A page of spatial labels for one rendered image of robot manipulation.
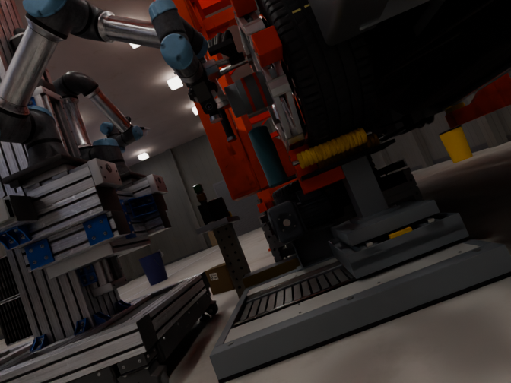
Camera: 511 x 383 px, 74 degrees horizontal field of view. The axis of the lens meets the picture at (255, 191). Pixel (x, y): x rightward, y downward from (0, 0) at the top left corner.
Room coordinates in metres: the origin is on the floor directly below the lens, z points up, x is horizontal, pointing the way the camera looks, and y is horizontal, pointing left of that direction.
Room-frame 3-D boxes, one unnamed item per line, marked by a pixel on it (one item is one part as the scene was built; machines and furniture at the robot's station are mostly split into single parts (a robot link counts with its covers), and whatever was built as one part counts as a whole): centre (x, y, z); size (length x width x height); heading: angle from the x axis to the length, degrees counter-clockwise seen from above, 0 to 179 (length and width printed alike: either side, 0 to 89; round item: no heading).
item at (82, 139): (1.73, 0.75, 1.19); 0.15 x 0.12 x 0.55; 72
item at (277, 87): (1.32, -0.21, 0.85); 0.54 x 0.07 x 0.54; 176
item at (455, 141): (6.67, -3.98, 0.32); 0.42 x 0.40 x 0.64; 87
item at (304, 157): (1.19, -0.30, 0.51); 0.29 x 0.06 x 0.06; 86
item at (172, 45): (0.87, 0.05, 0.85); 0.11 x 0.08 x 0.09; 176
